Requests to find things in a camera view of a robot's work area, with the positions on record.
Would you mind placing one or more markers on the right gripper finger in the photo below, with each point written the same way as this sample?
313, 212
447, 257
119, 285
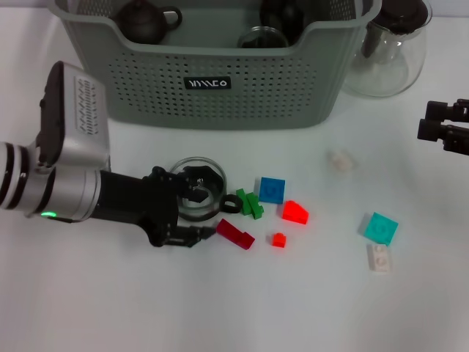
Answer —
428, 130
438, 111

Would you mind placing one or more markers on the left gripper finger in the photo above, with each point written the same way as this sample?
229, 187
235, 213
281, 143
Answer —
190, 236
194, 194

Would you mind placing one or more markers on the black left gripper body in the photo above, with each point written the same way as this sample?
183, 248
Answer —
135, 199

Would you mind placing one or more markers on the glass teacup black holder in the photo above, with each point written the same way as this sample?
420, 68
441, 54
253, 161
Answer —
262, 38
203, 171
282, 16

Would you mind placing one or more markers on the dark red long brick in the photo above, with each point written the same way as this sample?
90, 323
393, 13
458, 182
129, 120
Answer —
231, 231

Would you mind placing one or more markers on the green toy brick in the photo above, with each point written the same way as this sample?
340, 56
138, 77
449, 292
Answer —
256, 209
242, 199

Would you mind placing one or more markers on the small white toy brick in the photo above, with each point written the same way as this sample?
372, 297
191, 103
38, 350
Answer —
340, 161

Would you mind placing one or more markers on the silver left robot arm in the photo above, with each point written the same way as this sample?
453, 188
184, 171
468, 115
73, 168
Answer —
69, 190

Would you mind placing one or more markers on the glass carafe black lid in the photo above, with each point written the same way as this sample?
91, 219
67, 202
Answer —
388, 73

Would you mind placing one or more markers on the blue square toy plate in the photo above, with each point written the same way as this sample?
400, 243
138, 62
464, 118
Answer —
272, 190

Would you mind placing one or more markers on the small red toy brick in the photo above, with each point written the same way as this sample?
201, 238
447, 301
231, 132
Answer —
279, 240

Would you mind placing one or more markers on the grey-green perforated plastic basket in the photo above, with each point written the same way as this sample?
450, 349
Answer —
220, 106

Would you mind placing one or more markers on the red sloped toy brick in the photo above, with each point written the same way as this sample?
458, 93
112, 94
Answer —
295, 213

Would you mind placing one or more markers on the teal square toy plate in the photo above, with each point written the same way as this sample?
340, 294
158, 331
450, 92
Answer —
381, 228

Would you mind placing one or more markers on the white flat toy plate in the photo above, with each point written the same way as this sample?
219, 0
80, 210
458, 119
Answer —
379, 258

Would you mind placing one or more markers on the dark brown clay teapot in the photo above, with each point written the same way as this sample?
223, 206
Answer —
141, 23

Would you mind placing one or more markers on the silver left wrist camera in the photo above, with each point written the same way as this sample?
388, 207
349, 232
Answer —
73, 110

